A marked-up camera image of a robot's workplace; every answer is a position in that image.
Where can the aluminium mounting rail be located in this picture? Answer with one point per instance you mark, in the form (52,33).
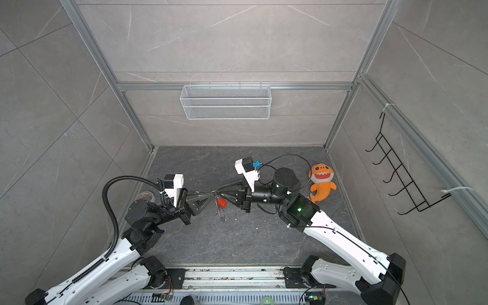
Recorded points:
(236,285)

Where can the masking tape roll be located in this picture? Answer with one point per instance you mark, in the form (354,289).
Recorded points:
(145,196)

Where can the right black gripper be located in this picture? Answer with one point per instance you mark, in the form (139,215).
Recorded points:
(244,192)

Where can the orange shark plush toy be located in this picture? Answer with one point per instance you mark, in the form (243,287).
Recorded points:
(321,176)

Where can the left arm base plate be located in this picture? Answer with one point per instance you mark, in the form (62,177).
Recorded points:
(172,279)

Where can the white wire mesh basket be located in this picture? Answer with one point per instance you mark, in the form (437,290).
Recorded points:
(202,102)

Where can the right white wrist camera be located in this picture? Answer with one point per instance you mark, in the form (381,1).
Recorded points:
(248,168)

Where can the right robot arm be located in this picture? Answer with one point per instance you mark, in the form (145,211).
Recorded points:
(375,276)

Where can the red key tag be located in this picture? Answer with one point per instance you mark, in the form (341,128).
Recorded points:
(221,202)

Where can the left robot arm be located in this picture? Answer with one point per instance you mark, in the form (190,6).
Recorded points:
(123,269)

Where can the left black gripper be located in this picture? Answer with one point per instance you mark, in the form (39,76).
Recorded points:
(190,204)

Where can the black wire hook rack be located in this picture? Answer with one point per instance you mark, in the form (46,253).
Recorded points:
(401,173)

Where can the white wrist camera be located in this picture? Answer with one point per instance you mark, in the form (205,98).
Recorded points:
(248,168)
(173,184)

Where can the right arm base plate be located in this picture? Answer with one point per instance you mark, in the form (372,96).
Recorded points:
(295,279)

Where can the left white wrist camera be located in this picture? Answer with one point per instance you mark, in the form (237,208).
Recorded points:
(173,184)

